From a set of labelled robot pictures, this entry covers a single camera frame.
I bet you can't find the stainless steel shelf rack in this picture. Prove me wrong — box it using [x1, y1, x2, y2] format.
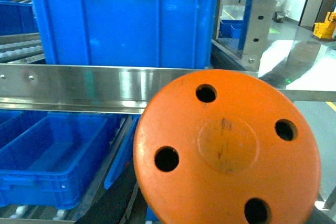
[1, 11, 335, 223]

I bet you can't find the large blue bin upper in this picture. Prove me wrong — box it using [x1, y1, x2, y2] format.
[32, 0, 217, 69]

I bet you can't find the blue bin lower shelf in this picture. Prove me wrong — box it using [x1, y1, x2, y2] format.
[1, 113, 122, 209]

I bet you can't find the orange plastic cap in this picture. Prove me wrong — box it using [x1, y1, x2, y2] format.
[133, 70, 321, 223]

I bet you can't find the yellow mop bucket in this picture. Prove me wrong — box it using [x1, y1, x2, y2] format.
[313, 12, 335, 39]

